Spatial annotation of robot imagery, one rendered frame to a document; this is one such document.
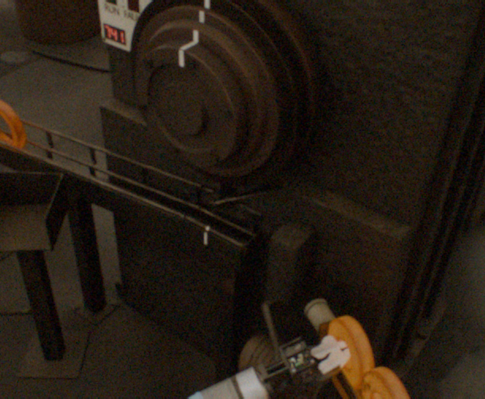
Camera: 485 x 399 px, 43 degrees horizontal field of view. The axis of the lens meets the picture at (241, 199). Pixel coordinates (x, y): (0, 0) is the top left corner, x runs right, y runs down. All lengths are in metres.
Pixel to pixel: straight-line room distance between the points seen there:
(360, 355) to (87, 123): 2.45
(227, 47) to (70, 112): 2.38
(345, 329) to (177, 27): 0.73
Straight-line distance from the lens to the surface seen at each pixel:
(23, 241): 1.83
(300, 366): 1.33
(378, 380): 1.28
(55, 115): 3.57
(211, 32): 1.29
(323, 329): 1.44
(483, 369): 2.41
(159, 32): 1.38
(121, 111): 1.83
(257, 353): 1.59
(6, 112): 2.17
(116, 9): 1.71
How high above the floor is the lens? 1.80
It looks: 39 degrees down
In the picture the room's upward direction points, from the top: 3 degrees clockwise
